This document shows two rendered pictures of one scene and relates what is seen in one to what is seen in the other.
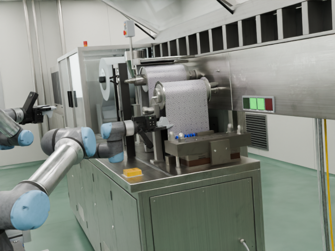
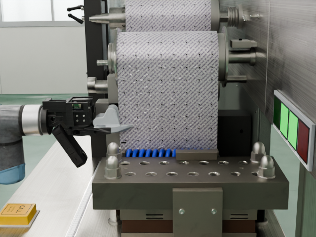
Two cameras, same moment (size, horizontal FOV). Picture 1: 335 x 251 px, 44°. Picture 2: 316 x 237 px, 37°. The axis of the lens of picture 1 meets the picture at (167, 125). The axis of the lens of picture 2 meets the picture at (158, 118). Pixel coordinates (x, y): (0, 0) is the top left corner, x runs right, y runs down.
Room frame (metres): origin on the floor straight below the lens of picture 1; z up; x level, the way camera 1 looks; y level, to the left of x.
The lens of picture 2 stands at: (1.10, -0.51, 1.39)
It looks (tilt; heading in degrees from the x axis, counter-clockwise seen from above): 14 degrees down; 23
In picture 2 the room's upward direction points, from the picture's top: 1 degrees counter-clockwise
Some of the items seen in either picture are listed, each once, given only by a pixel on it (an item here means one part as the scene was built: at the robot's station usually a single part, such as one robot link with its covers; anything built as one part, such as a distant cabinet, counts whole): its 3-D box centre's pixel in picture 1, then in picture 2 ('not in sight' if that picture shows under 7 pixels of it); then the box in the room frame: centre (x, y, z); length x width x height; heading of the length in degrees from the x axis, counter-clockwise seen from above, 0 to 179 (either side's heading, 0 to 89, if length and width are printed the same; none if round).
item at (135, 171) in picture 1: (132, 172); (17, 214); (1.89, 0.18, 0.91); 0.07 x 0.07 x 0.02; 21
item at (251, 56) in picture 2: (210, 89); (240, 57); (2.23, -0.25, 1.25); 0.07 x 0.04 x 0.04; 111
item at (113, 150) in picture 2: (171, 135); (113, 151); (2.00, -0.02, 1.05); 0.04 x 0.04 x 0.04
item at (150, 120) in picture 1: (144, 124); (69, 116); (2.02, 0.11, 1.12); 0.12 x 0.08 x 0.09; 111
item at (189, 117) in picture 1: (188, 119); (168, 118); (2.11, -0.11, 1.11); 0.23 x 0.01 x 0.18; 111
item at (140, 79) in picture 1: (139, 80); (120, 18); (2.35, 0.13, 1.34); 0.06 x 0.06 x 0.06; 21
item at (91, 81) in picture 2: (145, 110); (91, 84); (2.13, 0.11, 1.18); 0.04 x 0.02 x 0.04; 21
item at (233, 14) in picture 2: (190, 75); (228, 16); (2.46, -0.16, 1.34); 0.07 x 0.07 x 0.07; 21
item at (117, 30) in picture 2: (159, 95); (118, 58); (2.12, 0.03, 1.25); 0.15 x 0.01 x 0.15; 21
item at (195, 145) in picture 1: (208, 142); (188, 181); (2.01, -0.19, 1.00); 0.40 x 0.16 x 0.06; 111
